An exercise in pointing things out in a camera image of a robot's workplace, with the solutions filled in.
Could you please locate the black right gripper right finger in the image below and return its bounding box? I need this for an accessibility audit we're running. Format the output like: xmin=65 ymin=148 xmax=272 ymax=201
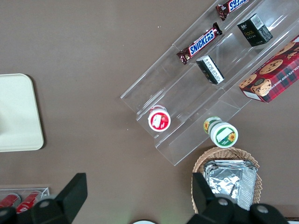
xmin=186 ymin=172 xmax=289 ymax=224

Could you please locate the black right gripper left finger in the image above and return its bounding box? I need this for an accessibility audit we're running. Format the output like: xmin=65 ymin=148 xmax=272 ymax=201
xmin=0 ymin=172 xmax=88 ymax=224

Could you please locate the light wicker basket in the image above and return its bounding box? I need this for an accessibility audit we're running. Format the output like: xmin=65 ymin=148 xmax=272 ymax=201
xmin=192 ymin=147 xmax=263 ymax=214

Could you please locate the cream plastic tray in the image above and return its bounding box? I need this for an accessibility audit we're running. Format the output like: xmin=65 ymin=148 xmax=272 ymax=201
xmin=0 ymin=73 xmax=44 ymax=153

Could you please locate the clear acrylic bottle rack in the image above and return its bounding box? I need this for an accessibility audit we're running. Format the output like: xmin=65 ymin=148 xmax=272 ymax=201
xmin=0 ymin=186 xmax=51 ymax=210

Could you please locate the aluminium foil container stack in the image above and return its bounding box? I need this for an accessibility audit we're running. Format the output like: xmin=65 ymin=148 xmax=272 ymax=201
xmin=202 ymin=160 xmax=258 ymax=211

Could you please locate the red cola bottle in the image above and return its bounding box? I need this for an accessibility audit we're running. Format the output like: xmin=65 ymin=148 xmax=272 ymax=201
xmin=15 ymin=190 xmax=43 ymax=214
xmin=0 ymin=193 xmax=21 ymax=210

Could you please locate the green lid sunflower cup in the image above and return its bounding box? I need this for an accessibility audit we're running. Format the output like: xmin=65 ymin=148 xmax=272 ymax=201
xmin=202 ymin=116 xmax=239 ymax=149

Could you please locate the red lid yogurt cup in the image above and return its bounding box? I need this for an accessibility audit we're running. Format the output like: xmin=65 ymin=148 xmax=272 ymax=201
xmin=147 ymin=105 xmax=171 ymax=133

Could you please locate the clear acrylic stepped stand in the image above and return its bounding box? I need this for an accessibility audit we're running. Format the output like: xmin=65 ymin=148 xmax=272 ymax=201
xmin=120 ymin=0 xmax=299 ymax=167

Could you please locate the small black carton box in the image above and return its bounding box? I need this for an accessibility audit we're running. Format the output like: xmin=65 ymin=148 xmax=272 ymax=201
xmin=196 ymin=55 xmax=226 ymax=85
xmin=236 ymin=13 xmax=274 ymax=48

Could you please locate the red tartan cookie box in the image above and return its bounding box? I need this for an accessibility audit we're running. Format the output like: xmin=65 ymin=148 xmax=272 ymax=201
xmin=238 ymin=35 xmax=299 ymax=104

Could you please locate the Snickers chocolate bar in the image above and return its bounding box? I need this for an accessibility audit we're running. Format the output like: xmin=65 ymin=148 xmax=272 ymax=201
xmin=176 ymin=22 xmax=223 ymax=65
xmin=215 ymin=0 xmax=249 ymax=21

